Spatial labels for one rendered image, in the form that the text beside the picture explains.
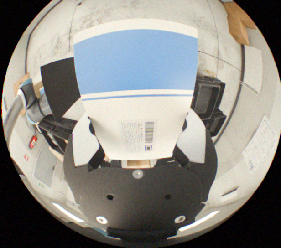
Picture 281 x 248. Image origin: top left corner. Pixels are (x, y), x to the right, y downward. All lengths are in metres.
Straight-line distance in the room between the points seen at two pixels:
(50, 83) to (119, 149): 0.43
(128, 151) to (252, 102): 2.59
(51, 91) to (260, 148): 3.08
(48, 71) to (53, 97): 0.13
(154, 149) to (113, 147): 0.06
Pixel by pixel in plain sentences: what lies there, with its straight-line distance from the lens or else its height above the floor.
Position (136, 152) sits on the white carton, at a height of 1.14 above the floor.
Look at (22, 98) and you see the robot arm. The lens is 0.55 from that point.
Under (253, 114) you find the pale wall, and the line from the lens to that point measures 2.60.
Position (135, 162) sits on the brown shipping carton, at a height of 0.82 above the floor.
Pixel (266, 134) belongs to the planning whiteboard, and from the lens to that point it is 2.57.
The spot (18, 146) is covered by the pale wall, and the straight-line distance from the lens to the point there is 3.63.
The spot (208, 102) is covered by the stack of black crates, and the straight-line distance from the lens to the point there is 1.15.
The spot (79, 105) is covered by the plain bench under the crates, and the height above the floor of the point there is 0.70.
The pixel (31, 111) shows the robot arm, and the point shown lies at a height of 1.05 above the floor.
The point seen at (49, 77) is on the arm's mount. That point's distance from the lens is 0.49.
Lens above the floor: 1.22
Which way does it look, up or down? 58 degrees down
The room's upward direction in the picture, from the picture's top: 175 degrees clockwise
